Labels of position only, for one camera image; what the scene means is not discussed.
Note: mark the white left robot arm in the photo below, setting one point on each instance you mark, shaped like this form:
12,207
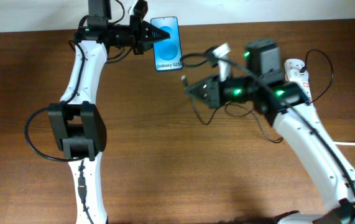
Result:
79,130

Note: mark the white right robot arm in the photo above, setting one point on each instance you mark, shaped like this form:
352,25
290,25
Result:
288,109

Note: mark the white charger adapter plug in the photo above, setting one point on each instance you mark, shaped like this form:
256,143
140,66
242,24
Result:
295,75

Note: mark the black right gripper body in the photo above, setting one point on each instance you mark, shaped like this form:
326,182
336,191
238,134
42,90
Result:
213,92

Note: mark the blue Galaxy smartphone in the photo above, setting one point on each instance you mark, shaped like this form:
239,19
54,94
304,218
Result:
168,52

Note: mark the white power strip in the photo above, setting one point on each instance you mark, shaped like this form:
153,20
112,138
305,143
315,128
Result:
299,64

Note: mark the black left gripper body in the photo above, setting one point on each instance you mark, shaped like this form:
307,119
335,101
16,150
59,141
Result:
124,36

